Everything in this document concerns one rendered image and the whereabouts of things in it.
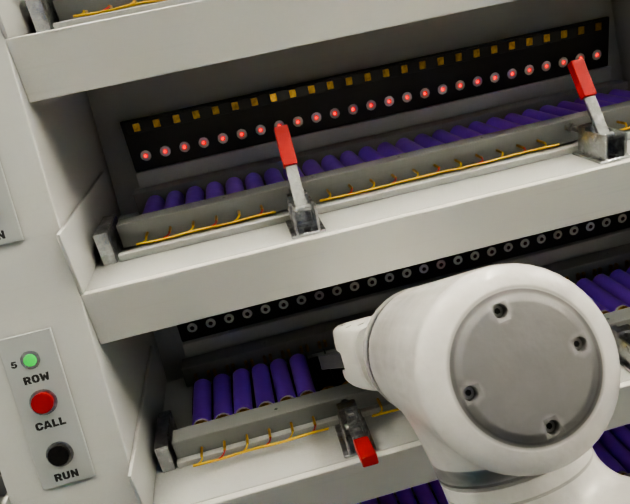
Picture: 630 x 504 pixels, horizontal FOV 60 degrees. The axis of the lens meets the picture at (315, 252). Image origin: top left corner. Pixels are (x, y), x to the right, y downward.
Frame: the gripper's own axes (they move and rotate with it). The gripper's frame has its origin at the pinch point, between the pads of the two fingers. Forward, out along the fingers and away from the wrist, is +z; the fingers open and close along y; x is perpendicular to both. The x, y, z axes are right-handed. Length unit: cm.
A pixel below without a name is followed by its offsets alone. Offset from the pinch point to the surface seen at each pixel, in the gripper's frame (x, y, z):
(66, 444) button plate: 0.9, 27.1, -8.1
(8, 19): -30.1, 22.8, -14.3
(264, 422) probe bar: 4.1, 12.5, -1.8
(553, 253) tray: -4.2, -23.6, 9.4
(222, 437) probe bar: 4.5, 16.5, -1.7
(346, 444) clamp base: 7.0, 6.1, -5.5
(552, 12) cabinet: -31.1, -29.9, 5.5
